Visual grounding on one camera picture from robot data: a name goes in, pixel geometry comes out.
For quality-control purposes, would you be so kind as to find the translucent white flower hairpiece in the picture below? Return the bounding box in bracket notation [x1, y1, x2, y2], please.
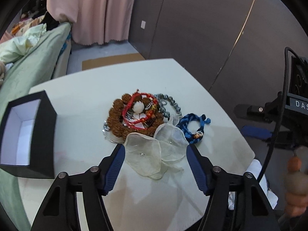
[124, 116, 188, 180]

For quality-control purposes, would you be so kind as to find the brown seed bead bracelet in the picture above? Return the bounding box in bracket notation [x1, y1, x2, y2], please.
[106, 93, 165, 140]

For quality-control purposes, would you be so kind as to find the black jewelry box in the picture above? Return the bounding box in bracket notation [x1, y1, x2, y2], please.
[1, 90, 57, 179]

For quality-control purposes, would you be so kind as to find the blue braided bracelet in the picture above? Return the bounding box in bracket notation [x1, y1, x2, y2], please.
[176, 113, 212, 145]

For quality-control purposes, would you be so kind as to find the brown cardboard sheet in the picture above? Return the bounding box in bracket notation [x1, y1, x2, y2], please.
[82, 53, 145, 71]

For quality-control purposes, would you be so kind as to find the person's right hand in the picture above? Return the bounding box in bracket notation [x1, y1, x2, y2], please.
[278, 146, 308, 222]

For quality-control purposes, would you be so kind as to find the red bead cord bracelet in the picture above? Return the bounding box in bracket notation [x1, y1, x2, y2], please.
[121, 89, 159, 131]

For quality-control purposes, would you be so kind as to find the grey braided bracelet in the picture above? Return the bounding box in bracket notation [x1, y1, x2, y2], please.
[153, 93, 183, 126]

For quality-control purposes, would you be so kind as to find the black cable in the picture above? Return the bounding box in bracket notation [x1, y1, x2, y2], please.
[256, 46, 304, 183]

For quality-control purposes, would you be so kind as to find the green bed sheet mattress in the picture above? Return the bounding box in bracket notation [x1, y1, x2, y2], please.
[1, 23, 71, 230]

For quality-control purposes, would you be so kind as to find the pink curtain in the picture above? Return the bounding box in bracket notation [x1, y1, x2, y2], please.
[47, 0, 135, 45]

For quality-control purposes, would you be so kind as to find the white wall socket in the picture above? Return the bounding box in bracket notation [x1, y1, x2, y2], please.
[141, 20, 146, 29]

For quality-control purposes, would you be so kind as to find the pale green pillow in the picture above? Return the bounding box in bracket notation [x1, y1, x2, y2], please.
[1, 23, 46, 64]

